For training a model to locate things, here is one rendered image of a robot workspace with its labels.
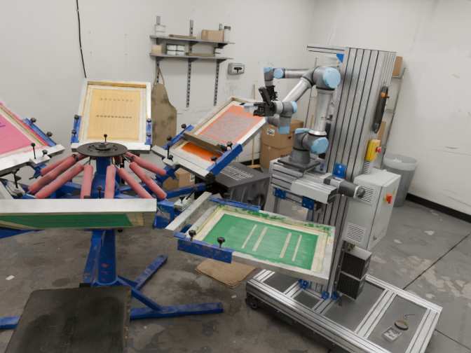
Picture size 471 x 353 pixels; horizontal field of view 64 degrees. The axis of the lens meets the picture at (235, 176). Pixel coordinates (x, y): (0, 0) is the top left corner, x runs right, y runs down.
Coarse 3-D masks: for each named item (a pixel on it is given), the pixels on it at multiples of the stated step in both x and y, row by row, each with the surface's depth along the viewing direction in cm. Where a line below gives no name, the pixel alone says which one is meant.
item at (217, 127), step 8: (224, 112) 314; (232, 112) 310; (240, 112) 306; (216, 120) 308; (224, 120) 304; (232, 120) 301; (208, 128) 304; (216, 128) 300; (224, 128) 296; (208, 136) 296; (216, 136) 292; (192, 144) 294; (192, 152) 287
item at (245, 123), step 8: (248, 112) 302; (240, 120) 297; (248, 120) 293; (256, 120) 290; (232, 128) 293; (240, 128) 289; (248, 128) 286; (224, 136) 288; (232, 136) 285; (240, 136) 282; (200, 152) 283; (208, 152) 280; (208, 160) 273
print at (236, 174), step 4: (224, 168) 324; (228, 168) 325; (232, 168) 326; (236, 168) 327; (220, 172) 313; (224, 172) 314; (228, 172) 315; (232, 172) 316; (236, 172) 317; (240, 172) 318; (244, 172) 319; (232, 176) 306; (236, 176) 307; (240, 176) 308; (244, 176) 309; (248, 176) 310; (236, 180) 300
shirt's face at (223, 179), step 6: (234, 162) 341; (240, 168) 328; (246, 168) 330; (222, 174) 309; (252, 174) 316; (258, 174) 317; (264, 174) 319; (216, 180) 296; (222, 180) 297; (228, 180) 298; (234, 180) 300; (240, 180) 301; (246, 180) 302; (252, 180) 303; (228, 186) 286
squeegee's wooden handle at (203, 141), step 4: (184, 132) 291; (188, 132) 289; (188, 136) 289; (192, 136) 284; (196, 136) 281; (192, 140) 289; (196, 140) 283; (200, 140) 277; (204, 140) 274; (208, 140) 272; (200, 144) 283; (204, 144) 278; (208, 144) 272; (212, 144) 267; (216, 144) 266; (212, 148) 272; (216, 148) 268; (220, 148) 268
